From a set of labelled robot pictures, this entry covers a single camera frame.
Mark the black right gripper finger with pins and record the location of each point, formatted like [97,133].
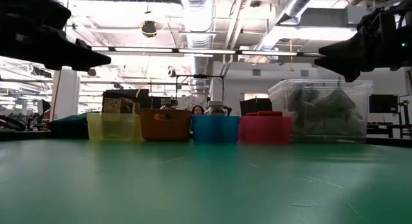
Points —
[349,68]
[347,47]

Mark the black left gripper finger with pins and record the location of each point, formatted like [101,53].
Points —
[77,56]

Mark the white-lid spice jar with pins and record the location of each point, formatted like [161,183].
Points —
[215,108]

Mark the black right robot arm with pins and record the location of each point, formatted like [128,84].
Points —
[408,50]

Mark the grey cloths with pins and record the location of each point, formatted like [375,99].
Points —
[334,105]

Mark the white building column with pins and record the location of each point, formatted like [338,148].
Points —
[66,95]

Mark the black monitor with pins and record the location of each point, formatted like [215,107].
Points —
[383,103]
[256,106]

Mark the dark green cloth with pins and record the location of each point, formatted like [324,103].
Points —
[72,122]

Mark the clear plastic storage box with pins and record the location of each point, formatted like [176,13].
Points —
[277,89]

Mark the brown box in yellow bin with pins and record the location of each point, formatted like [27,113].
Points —
[143,95]

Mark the black ceiling dome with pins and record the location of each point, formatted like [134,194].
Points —
[149,28]

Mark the yellow plastic bin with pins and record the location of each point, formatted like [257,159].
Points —
[112,130]

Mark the pink plastic bin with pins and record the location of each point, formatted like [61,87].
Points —
[264,130]

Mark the orange plastic bin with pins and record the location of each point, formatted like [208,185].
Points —
[164,129]

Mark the long ceiling light bar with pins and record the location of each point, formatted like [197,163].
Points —
[206,51]

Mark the person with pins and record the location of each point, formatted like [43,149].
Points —
[198,110]

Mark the blue plastic bin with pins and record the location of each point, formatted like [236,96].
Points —
[214,129]

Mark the green table mat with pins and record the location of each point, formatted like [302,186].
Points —
[193,185]

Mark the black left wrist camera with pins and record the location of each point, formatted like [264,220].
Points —
[32,8]

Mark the silver ceiling duct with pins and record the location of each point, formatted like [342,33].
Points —
[299,5]
[198,11]

